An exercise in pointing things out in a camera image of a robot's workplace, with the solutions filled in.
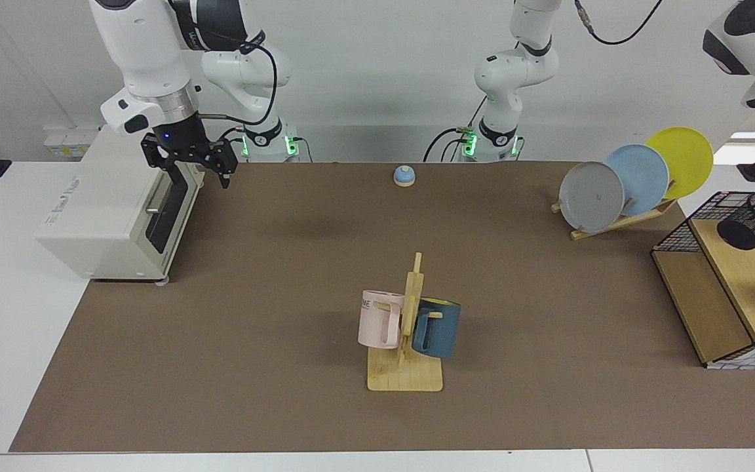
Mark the light blue plate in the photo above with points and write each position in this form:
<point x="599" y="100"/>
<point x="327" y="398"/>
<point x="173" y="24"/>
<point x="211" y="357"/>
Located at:
<point x="643" y="174"/>

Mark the dark blue mug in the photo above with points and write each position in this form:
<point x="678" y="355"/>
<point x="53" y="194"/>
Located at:
<point x="443" y="328"/>

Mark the small blue round bell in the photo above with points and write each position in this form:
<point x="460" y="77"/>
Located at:
<point x="404" y="175"/>

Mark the pink mug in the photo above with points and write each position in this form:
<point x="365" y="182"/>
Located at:
<point x="377" y="321"/>

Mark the wooden cup stand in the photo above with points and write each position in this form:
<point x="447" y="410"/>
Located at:
<point x="404" y="377"/>

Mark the wooden plate rack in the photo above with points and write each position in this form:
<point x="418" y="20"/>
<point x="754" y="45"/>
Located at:
<point x="613" y="226"/>

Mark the yellow plate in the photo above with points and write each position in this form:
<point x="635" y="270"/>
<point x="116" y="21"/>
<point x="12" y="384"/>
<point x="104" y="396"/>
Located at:
<point x="685" y="157"/>

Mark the grey plate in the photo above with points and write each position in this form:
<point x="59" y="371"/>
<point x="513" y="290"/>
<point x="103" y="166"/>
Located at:
<point x="590" y="196"/>

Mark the brown table cloth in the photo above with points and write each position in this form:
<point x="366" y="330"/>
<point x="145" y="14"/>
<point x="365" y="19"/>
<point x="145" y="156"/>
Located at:
<point x="286" y="367"/>

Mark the pale toaster oven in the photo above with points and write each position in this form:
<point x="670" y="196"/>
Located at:
<point x="109" y="196"/>

